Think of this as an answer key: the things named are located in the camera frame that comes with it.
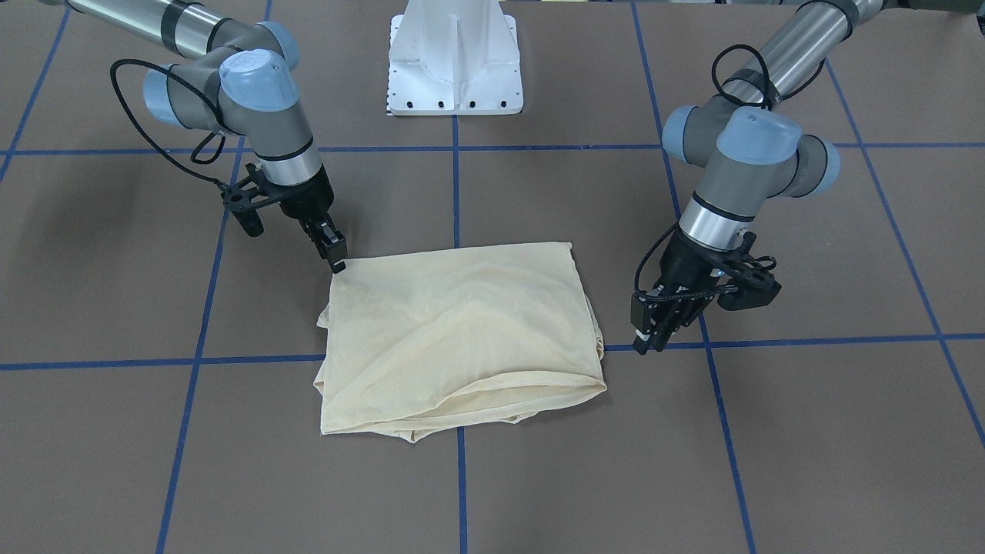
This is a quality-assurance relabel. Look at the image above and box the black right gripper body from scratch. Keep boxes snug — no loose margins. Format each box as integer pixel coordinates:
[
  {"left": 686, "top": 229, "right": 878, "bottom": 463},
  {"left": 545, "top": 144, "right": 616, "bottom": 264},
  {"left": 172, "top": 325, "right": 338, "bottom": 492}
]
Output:
[{"left": 277, "top": 165, "right": 336, "bottom": 232}]

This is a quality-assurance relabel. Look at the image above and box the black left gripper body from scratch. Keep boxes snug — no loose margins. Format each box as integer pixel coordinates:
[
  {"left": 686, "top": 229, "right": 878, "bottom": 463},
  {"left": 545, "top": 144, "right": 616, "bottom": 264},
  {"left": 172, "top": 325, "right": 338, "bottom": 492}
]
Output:
[{"left": 650, "top": 230, "right": 740, "bottom": 302}]

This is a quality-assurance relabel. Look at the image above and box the cream long-sleeve graphic shirt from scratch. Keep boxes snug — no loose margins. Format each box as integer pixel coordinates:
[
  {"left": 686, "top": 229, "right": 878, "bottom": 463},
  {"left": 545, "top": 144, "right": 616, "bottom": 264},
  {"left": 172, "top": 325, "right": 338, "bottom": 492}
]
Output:
[{"left": 313, "top": 242, "right": 606, "bottom": 444}]

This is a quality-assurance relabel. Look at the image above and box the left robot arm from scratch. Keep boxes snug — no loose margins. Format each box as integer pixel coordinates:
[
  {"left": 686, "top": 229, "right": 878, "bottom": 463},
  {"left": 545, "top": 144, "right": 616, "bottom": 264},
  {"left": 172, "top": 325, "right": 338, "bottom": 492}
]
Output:
[{"left": 630, "top": 1, "right": 891, "bottom": 354}]

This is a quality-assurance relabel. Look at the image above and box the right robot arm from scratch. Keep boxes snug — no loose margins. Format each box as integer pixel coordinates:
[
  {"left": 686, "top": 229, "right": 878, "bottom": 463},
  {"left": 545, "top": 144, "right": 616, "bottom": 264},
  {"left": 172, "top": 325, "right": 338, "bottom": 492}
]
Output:
[{"left": 65, "top": 1, "right": 348, "bottom": 273}]

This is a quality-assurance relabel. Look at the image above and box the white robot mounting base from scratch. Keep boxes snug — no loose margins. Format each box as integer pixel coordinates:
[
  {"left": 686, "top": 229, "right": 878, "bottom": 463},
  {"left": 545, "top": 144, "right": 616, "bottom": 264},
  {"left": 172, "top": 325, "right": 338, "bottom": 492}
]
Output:
[{"left": 386, "top": 1, "right": 525, "bottom": 116}]

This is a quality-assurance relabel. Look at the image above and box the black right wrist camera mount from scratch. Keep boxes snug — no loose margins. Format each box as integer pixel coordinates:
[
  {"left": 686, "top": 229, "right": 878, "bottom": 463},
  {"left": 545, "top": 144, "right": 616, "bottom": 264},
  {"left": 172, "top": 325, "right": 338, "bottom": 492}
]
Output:
[{"left": 219, "top": 162, "right": 280, "bottom": 238}]

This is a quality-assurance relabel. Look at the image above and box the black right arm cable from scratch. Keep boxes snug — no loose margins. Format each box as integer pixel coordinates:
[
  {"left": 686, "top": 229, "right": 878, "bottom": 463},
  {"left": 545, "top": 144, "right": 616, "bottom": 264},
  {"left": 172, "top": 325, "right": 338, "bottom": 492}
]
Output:
[{"left": 109, "top": 58, "right": 232, "bottom": 189}]

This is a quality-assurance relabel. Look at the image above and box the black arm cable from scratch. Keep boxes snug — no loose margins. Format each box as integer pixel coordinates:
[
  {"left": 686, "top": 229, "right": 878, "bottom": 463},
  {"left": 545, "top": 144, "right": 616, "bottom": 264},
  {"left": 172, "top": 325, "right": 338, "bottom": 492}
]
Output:
[
  {"left": 711, "top": 44, "right": 828, "bottom": 108},
  {"left": 109, "top": 58, "right": 232, "bottom": 189}
]

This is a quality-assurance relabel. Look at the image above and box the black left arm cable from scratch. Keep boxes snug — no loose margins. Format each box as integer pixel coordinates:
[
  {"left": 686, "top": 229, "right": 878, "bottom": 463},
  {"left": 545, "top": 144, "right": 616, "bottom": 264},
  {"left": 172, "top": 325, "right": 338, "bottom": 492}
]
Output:
[{"left": 711, "top": 44, "right": 828, "bottom": 108}]

